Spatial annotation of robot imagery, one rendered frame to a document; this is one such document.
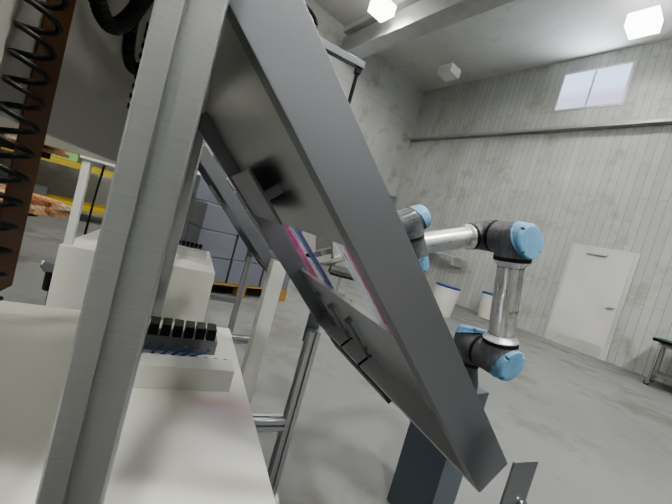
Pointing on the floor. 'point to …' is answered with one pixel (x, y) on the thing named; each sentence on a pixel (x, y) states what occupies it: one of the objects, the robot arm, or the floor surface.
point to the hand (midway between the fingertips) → (315, 261)
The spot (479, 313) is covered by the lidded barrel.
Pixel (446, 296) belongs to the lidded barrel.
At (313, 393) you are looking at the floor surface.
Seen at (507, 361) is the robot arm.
